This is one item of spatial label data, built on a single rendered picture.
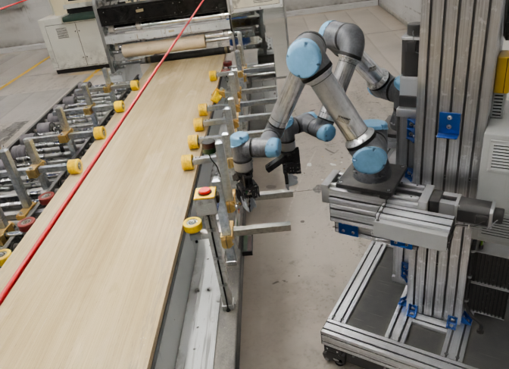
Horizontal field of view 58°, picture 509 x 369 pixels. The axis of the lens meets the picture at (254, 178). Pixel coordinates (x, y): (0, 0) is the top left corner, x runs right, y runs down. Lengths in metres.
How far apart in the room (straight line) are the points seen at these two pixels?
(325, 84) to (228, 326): 0.94
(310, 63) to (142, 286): 0.97
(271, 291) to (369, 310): 0.69
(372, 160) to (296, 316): 1.34
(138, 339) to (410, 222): 1.02
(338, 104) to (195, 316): 1.01
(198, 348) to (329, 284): 1.27
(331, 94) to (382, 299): 1.29
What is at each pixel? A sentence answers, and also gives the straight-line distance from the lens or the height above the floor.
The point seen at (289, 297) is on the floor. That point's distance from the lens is 2.85.
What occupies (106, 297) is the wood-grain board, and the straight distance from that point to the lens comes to 1.75.
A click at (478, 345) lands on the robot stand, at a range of 2.41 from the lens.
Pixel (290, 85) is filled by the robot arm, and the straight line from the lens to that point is 1.74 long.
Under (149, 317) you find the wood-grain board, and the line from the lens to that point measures 1.61.
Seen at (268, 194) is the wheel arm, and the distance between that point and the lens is 2.16.
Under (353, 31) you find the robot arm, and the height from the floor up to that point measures 1.55.
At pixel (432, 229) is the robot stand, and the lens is 1.76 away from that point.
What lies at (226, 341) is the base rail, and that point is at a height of 0.70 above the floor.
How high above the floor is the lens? 1.99
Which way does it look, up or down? 29 degrees down
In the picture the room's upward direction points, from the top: 8 degrees counter-clockwise
